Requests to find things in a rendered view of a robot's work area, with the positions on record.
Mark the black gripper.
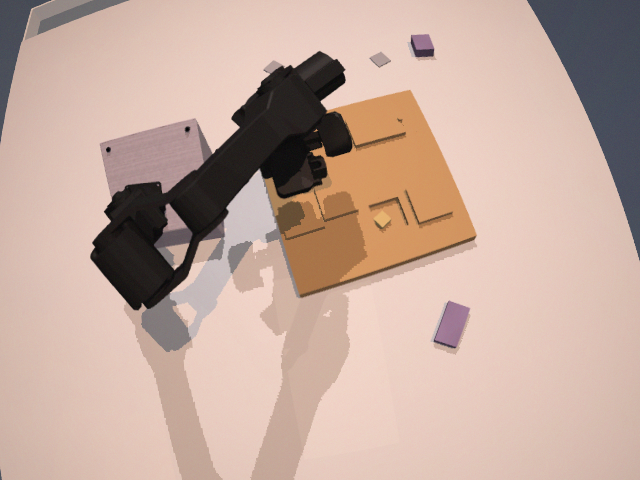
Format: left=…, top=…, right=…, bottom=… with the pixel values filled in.
left=260, top=111, right=352, bottom=179

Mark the tan square block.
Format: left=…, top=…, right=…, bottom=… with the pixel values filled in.
left=373, top=210, right=391, bottom=229

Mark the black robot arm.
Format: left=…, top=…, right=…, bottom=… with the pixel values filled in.
left=90, top=51, right=346, bottom=311

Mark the orange square puzzle board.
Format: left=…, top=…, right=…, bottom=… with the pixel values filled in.
left=264, top=90, right=477, bottom=298

